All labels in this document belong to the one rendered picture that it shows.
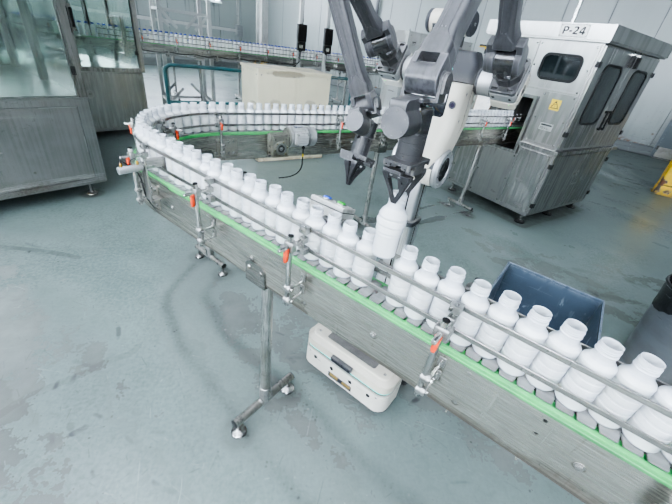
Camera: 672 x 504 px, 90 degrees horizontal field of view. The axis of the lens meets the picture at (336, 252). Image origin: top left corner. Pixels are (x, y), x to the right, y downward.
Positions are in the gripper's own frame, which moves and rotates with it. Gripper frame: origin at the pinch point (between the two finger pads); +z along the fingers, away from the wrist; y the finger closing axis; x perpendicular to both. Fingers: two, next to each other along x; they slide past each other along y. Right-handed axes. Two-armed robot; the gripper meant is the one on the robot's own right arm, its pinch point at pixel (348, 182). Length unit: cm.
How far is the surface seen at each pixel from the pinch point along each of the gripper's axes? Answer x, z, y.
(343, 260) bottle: -17.1, 19.1, 17.2
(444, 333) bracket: -26, 20, 50
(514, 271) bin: 46, 11, 53
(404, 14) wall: 1056, -549, -660
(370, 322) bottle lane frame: -15.1, 31.5, 30.4
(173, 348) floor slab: 13, 121, -81
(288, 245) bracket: -25.5, 20.1, 4.2
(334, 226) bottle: -17.7, 11.5, 11.3
